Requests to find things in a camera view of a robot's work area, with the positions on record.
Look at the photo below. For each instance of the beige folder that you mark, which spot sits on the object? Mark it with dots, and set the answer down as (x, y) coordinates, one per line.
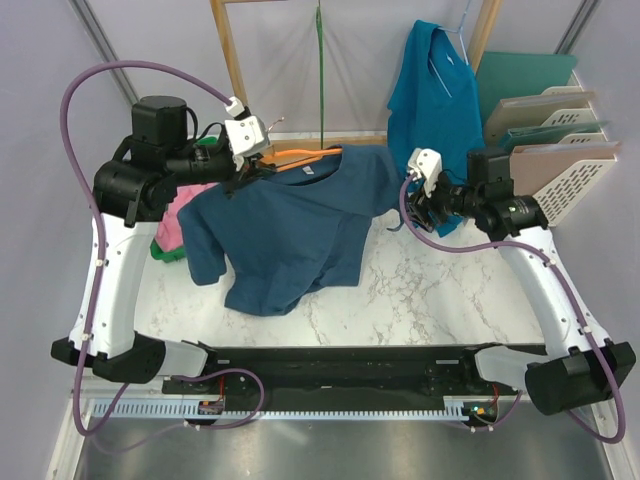
(529, 111)

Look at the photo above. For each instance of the pink cloth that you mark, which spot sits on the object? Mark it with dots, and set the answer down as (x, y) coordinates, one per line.
(169, 234)

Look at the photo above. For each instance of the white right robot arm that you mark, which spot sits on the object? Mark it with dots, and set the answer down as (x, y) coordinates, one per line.
(581, 364)

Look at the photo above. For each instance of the orange plastic hanger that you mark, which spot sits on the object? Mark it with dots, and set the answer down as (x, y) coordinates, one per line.
(284, 155)

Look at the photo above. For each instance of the aluminium frame post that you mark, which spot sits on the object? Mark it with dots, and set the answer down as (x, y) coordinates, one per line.
(102, 44)
(576, 26)

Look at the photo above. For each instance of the wooden clothes rack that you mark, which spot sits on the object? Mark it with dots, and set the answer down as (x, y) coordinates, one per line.
(271, 55)

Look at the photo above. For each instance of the white slotted cable duct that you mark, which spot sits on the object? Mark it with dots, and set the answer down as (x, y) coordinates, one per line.
(200, 409)

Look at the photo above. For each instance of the aluminium frame post left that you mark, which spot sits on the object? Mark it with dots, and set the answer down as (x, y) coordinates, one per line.
(102, 44)

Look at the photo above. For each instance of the light blue wire hanger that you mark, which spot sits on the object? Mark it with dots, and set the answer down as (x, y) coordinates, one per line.
(457, 34)

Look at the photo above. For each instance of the green plastic hanger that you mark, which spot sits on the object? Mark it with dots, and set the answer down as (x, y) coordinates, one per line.
(321, 82)

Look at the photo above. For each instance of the aluminium frame post right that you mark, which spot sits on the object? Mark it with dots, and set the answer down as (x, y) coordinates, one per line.
(576, 26)

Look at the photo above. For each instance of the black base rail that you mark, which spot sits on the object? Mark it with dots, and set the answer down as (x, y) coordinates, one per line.
(401, 376)

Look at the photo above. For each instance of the green plastic tray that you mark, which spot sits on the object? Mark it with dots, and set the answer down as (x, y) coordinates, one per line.
(158, 254)

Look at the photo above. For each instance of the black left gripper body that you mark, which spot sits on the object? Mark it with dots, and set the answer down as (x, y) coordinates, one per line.
(206, 163)

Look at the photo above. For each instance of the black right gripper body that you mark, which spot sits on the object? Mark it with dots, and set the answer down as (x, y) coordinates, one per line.
(447, 199)

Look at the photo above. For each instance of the pink folder front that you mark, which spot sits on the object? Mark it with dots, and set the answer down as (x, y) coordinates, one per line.
(533, 167)

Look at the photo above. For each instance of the teal t-shirt on rack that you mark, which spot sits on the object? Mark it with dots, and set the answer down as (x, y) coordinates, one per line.
(434, 103)

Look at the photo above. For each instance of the dark blue t-shirt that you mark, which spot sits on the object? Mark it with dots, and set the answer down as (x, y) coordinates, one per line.
(290, 234)

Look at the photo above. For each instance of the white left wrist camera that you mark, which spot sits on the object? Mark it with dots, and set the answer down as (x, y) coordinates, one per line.
(247, 137)

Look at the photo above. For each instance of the teal folder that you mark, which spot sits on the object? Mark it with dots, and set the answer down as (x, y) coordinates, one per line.
(502, 75)

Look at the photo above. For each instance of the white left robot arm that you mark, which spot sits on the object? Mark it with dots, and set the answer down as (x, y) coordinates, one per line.
(132, 192)

